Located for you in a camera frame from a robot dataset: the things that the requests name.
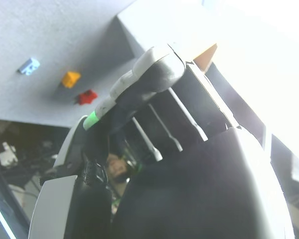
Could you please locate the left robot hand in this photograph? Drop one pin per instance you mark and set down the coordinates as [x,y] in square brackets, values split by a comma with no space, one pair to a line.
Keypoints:
[189,186]

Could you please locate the brown cardboard box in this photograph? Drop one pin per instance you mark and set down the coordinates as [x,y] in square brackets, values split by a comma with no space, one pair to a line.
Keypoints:
[149,32]

